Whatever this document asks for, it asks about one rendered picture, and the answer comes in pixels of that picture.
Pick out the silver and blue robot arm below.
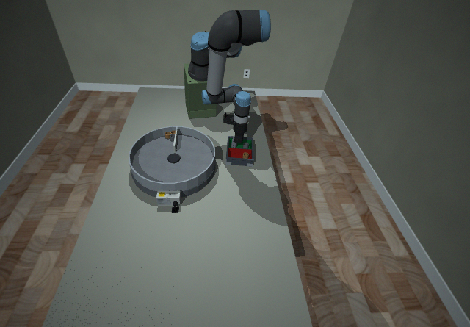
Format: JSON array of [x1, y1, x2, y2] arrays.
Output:
[[188, 10, 271, 118]]

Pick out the red and green divided bin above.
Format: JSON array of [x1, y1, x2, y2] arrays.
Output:
[[226, 136, 254, 167]]

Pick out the grey round turntable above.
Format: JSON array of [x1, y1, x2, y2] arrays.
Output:
[[129, 126, 216, 213]]

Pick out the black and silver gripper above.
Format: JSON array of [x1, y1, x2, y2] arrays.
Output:
[[223, 112, 250, 148]]

